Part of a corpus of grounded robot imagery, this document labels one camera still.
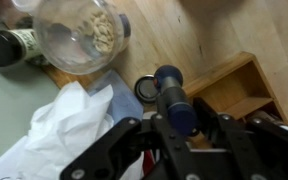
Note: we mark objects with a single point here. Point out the round black jar lid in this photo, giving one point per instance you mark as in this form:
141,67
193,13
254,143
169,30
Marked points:
145,90

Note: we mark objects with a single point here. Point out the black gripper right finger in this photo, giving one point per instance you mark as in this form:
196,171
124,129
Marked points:
257,150

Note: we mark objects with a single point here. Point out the wooden tray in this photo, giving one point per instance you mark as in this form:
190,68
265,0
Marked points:
237,87

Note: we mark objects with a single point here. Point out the dark lid bottle with label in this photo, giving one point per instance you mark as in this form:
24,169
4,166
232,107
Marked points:
20,45

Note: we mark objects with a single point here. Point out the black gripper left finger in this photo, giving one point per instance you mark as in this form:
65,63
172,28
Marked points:
109,157

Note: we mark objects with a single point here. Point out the clear plastic nut jar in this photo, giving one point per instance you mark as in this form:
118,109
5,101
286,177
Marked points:
80,36

